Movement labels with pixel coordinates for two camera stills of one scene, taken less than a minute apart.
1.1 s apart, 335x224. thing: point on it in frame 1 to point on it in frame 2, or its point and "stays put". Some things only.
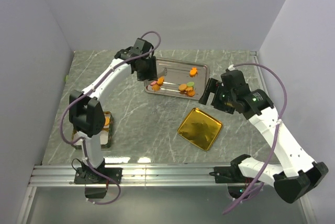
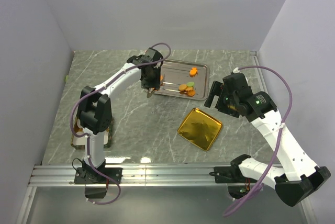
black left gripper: [152, 73] to [156, 84]
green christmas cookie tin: [106, 134] stays put
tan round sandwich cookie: [182, 87] stays put
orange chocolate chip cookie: [191, 93] stays put
